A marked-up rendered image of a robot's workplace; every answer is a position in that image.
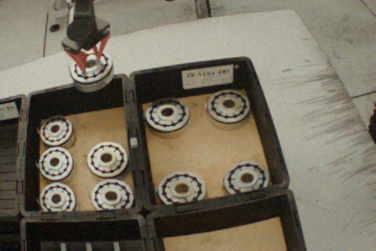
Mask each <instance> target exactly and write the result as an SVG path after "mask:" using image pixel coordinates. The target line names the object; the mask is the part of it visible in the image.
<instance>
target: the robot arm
mask: <svg viewBox="0 0 376 251"><path fill-rule="evenodd" d="M93 1H95V0H66V2H67V6H68V7H67V8H68V14H67V23H66V36H65V37H64V38H63V39H62V40H61V45H62V47H64V52H65V53H66V54H68V56H69V57H70V58H72V59H73V61H75V63H76V65H77V66H78V67H79V69H80V70H81V71H83V73H86V59H87V56H88V54H87V53H86V52H85V51H82V50H81V49H83V50H86V51H90V50H91V49H93V52H94V54H95V56H96V57H98V59H99V60H100V59H101V58H102V53H103V51H104V49H105V46H106V44H107V42H108V40H109V38H110V36H111V35H110V30H108V28H111V27H110V23H109V22H108V21H105V20H103V19H100V18H97V17H95V16H96V15H95V13H94V12H95V10H94V5H93ZM100 41H101V43H100V47H99V50H98V51H97V44H98V43H99V42H100Z"/></svg>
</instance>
